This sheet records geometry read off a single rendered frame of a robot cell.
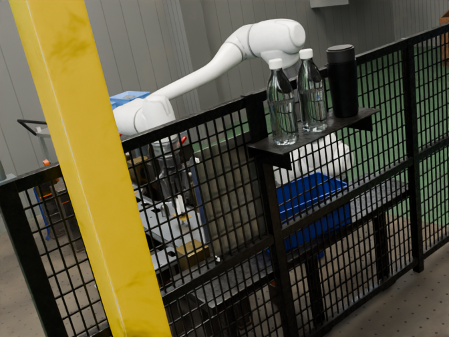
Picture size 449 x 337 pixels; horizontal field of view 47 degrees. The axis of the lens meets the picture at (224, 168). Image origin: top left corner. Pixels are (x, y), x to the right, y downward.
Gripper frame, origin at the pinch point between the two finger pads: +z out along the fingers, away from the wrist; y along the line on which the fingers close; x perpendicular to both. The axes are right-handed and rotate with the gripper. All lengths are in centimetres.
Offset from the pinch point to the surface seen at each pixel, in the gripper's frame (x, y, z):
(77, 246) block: -76, 20, 35
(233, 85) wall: -372, -302, 63
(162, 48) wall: -357, -206, -7
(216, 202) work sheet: 54, 17, -23
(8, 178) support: 56, 62, -48
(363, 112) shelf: 67, -25, -35
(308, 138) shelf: 68, -4, -35
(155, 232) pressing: -4.0, 10.2, 7.6
